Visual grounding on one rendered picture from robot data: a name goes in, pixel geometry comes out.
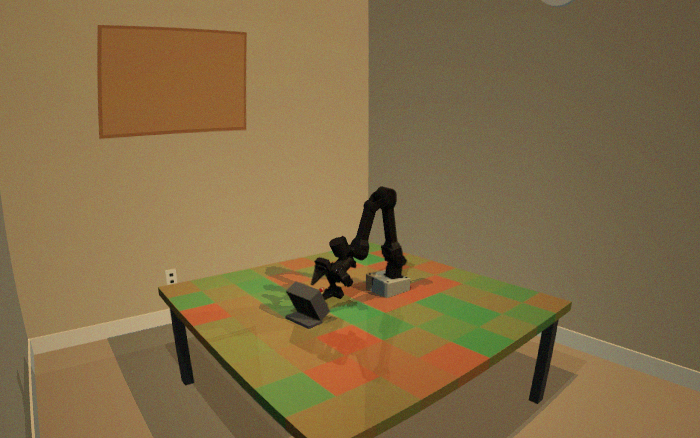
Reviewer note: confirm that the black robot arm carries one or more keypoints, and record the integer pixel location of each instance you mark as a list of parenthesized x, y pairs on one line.
[(386, 199)]

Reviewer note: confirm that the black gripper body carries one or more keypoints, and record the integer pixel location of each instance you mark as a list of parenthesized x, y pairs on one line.
[(332, 278)]

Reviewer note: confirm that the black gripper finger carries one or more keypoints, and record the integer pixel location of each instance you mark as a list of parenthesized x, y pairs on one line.
[(318, 273), (329, 293)]

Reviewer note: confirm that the dark grey sloped panel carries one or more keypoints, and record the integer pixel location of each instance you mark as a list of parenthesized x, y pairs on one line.
[(310, 306)]

